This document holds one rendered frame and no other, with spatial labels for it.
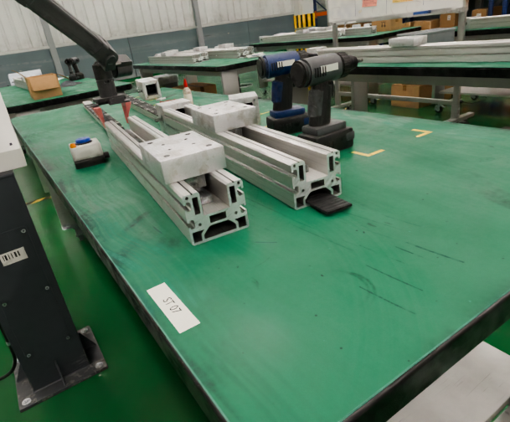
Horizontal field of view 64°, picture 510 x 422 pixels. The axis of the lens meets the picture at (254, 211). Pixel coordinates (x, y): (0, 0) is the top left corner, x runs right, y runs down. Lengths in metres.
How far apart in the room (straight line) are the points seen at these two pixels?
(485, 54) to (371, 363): 1.97
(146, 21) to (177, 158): 12.44
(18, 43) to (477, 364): 11.95
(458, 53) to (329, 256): 1.84
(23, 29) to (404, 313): 12.12
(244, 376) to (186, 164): 0.38
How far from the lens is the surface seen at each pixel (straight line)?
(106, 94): 1.49
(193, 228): 0.64
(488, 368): 1.25
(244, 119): 0.98
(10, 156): 1.43
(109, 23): 12.75
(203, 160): 0.69
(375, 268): 0.55
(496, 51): 2.24
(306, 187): 0.71
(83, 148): 1.23
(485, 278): 0.55
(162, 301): 0.54
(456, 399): 1.16
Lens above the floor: 1.08
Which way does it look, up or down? 25 degrees down
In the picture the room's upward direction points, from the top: 8 degrees counter-clockwise
